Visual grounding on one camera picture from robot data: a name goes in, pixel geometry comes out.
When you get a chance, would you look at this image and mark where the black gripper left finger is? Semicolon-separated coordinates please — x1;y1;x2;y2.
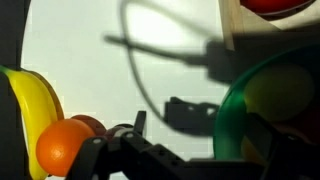
65;110;150;180

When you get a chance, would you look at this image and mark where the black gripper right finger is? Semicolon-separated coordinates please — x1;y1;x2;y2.
245;112;320;180

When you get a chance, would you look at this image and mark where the orange toy fruit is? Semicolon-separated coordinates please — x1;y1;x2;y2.
35;118;97;178

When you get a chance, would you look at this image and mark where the green plastic bowl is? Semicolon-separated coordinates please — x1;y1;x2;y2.
212;44;320;168

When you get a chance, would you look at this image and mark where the yellow-green toy piece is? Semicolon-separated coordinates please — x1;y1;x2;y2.
239;135;268;166

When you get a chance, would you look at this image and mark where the dark red toy plum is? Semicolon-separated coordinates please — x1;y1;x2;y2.
70;114;108;137

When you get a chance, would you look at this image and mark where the yellow toy banana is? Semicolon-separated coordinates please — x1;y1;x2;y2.
0;64;65;180

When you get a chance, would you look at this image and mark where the wooden toy tray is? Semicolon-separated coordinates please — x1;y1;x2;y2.
218;0;320;52

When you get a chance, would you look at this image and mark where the red toy ball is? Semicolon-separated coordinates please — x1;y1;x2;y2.
239;0;316;18

